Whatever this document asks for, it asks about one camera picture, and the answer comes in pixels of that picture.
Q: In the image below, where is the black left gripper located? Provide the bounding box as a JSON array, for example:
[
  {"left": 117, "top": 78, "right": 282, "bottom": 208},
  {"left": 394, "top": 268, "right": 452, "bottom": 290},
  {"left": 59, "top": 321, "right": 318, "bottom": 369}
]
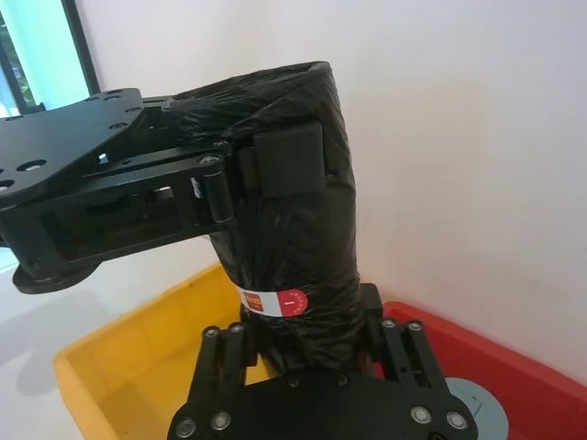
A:
[{"left": 0, "top": 87, "right": 203, "bottom": 295}]

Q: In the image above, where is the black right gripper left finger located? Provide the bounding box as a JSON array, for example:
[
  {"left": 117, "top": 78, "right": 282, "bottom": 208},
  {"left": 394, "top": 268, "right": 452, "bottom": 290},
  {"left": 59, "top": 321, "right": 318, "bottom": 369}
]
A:
[{"left": 169, "top": 321, "right": 259, "bottom": 440}]

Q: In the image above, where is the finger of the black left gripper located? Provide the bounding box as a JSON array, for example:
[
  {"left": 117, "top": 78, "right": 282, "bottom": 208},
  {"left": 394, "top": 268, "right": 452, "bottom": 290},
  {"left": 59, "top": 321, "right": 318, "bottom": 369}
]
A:
[{"left": 190, "top": 120, "right": 329, "bottom": 228}]

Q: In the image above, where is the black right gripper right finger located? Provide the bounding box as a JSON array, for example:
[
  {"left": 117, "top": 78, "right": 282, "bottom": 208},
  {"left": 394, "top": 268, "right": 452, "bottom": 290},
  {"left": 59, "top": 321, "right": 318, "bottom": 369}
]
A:
[{"left": 360, "top": 282, "right": 478, "bottom": 440}]

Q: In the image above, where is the black plastic bag roll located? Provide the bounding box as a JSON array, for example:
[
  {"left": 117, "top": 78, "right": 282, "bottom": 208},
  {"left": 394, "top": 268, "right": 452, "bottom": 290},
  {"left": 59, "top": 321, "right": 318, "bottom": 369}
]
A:
[{"left": 163, "top": 59, "right": 369, "bottom": 380}]

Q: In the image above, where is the yellow plastic bin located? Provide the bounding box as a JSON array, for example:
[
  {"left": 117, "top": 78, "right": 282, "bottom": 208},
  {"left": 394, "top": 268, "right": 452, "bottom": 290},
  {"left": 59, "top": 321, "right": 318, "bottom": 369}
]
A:
[{"left": 52, "top": 261, "right": 276, "bottom": 440}]

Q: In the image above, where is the grey round disc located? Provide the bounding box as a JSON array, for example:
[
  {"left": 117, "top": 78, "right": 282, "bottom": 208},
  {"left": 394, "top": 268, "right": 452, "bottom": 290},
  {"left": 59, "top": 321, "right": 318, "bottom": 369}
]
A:
[{"left": 442, "top": 376, "right": 510, "bottom": 440}]

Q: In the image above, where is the red plastic bin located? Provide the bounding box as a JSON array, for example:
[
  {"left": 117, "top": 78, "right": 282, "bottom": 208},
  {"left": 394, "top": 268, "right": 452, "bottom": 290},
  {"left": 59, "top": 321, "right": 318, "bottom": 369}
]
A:
[{"left": 375, "top": 300, "right": 587, "bottom": 440}]

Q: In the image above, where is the black framed window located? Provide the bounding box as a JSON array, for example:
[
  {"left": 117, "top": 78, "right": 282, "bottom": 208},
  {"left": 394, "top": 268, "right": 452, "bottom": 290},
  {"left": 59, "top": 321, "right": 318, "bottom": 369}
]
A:
[{"left": 0, "top": 0, "right": 105, "bottom": 118}]

